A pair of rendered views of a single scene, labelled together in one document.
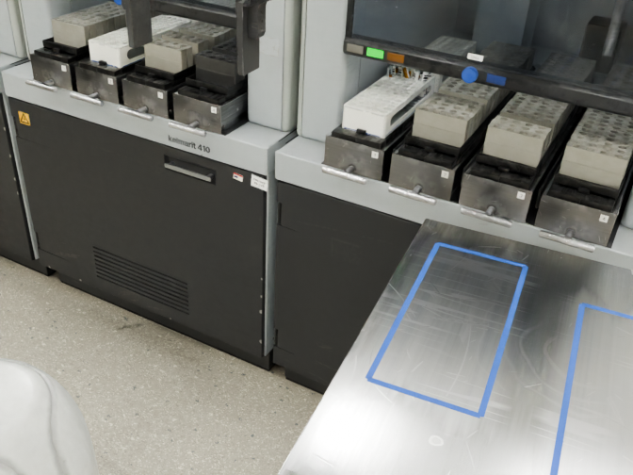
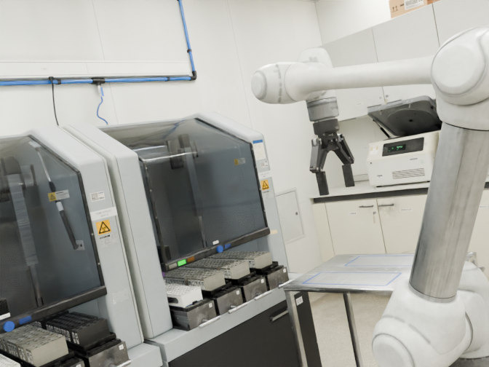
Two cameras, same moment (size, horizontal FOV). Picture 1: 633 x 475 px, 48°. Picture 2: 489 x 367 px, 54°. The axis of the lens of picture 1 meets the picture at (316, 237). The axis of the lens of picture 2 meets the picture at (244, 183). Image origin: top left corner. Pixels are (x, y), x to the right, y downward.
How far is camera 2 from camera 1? 1.64 m
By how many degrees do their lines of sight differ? 72
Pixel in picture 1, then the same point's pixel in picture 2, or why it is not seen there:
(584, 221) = (281, 276)
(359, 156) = (204, 312)
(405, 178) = (225, 306)
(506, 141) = (237, 270)
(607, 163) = (265, 256)
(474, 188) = (248, 290)
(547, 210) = (271, 280)
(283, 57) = (132, 296)
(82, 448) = not seen: hidden behind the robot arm
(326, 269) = not seen: outside the picture
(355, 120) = (189, 298)
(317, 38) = (148, 274)
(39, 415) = not seen: hidden behind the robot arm
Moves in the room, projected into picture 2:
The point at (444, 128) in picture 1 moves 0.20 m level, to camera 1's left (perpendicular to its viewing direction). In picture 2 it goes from (216, 280) to (196, 296)
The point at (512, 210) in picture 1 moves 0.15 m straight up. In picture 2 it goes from (262, 289) to (256, 256)
